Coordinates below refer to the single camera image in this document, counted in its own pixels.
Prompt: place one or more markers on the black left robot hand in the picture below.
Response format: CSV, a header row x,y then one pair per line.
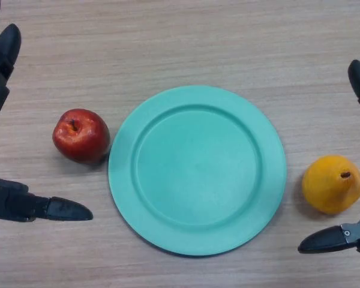
x,y
6,60

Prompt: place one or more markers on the yellow pear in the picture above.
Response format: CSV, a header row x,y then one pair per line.
x,y
330,186

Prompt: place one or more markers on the red apple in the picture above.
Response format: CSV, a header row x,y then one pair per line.
x,y
81,138

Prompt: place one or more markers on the green round plate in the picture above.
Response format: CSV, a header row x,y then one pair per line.
x,y
198,171

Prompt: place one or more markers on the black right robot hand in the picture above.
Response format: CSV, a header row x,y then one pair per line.
x,y
327,241

